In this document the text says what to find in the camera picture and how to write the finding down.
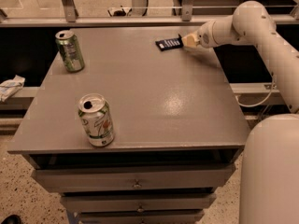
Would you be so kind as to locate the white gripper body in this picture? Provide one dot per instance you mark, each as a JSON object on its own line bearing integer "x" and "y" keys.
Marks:
{"x": 204, "y": 36}

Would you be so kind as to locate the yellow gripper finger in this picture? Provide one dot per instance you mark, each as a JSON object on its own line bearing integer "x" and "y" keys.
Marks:
{"x": 190, "y": 40}

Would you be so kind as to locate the blue rxbar blueberry wrapper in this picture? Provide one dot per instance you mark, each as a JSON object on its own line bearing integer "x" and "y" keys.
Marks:
{"x": 170, "y": 43}

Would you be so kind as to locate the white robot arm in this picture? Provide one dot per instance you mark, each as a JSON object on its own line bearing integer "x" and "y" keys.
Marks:
{"x": 269, "y": 187}

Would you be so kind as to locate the white 7up can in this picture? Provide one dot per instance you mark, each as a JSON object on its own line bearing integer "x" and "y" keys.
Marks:
{"x": 94, "y": 113}

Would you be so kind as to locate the green soda can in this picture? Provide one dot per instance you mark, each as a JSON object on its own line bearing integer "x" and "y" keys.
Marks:
{"x": 68, "y": 46}

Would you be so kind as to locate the grey drawer cabinet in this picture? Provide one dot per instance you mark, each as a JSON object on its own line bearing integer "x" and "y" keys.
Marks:
{"x": 167, "y": 108}

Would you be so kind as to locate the middle grey drawer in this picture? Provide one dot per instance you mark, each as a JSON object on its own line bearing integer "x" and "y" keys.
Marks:
{"x": 138, "y": 203}

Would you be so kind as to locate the grey drawer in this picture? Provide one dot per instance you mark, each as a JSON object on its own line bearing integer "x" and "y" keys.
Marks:
{"x": 138, "y": 203}
{"x": 134, "y": 178}
{"x": 150, "y": 217}

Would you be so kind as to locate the white crumpled cloth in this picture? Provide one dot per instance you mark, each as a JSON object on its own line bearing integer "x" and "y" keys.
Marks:
{"x": 10, "y": 87}

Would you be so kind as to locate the top grey drawer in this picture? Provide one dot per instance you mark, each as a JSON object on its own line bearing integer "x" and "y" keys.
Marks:
{"x": 134, "y": 178}

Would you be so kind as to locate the bottom grey drawer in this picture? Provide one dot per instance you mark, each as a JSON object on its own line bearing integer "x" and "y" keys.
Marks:
{"x": 150, "y": 217}

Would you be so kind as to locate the black shoe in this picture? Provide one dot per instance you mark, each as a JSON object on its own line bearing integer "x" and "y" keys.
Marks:
{"x": 12, "y": 219}

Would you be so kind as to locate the metal railing frame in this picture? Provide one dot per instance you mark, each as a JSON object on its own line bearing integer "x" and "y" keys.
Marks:
{"x": 88, "y": 13}

